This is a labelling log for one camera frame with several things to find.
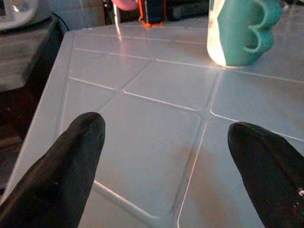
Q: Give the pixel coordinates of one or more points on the teal and white mug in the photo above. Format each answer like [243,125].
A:
[235,33]

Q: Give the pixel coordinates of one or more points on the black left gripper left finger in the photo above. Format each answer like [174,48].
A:
[59,171]

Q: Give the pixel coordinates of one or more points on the pink plastic object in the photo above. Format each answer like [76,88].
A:
[124,4]

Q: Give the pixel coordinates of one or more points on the pale green plastic tray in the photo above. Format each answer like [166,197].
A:
[166,95]

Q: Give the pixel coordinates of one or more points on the white appliance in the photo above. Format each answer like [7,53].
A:
[16,14]

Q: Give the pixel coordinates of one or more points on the orange and black object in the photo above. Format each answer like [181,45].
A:
[152,12]

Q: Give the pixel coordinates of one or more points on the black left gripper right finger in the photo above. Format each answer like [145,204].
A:
[273,175]

